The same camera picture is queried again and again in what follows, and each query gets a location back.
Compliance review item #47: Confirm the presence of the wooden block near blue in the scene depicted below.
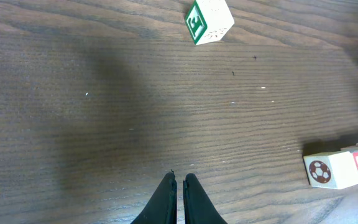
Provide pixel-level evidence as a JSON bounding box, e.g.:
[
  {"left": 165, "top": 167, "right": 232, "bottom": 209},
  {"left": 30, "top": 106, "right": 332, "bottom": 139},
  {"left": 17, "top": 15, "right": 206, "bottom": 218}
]
[{"left": 185, "top": 0, "right": 234, "bottom": 45}]

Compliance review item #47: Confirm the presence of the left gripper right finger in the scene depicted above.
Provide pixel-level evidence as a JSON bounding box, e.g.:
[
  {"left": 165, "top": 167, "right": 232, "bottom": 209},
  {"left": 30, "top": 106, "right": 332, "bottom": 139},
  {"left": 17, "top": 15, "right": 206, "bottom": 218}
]
[{"left": 183, "top": 173, "right": 227, "bottom": 224}]

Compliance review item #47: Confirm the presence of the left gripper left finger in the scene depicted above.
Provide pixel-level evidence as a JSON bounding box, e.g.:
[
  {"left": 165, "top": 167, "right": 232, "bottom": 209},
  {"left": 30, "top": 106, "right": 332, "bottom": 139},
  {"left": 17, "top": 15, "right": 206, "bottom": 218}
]
[{"left": 131, "top": 172, "right": 177, "bottom": 224}]

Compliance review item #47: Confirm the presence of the wooden block teal side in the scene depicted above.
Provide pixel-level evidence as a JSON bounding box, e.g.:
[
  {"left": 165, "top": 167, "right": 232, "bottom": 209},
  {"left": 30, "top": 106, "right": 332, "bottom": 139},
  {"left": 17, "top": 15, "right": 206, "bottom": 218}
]
[{"left": 303, "top": 152, "right": 358, "bottom": 189}]

